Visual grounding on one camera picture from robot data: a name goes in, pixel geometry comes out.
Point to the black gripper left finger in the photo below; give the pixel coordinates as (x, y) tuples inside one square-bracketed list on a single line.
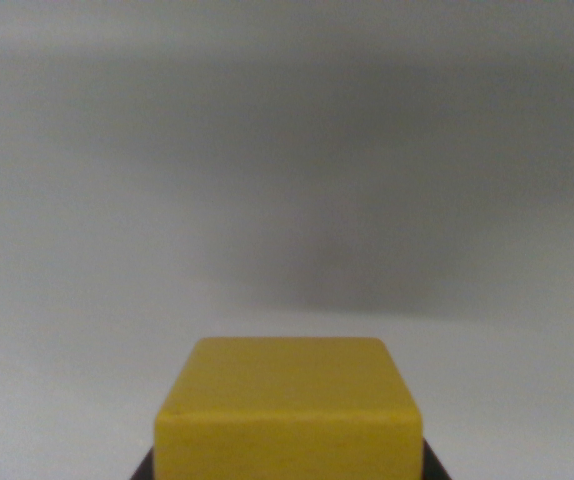
[(144, 467)]

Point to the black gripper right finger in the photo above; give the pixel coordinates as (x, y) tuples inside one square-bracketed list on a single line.
[(433, 465)]

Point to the yellow cube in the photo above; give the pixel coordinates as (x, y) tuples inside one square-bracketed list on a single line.
[(289, 415)]

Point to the grey plastic tray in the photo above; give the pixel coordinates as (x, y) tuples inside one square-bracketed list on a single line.
[(287, 150)]

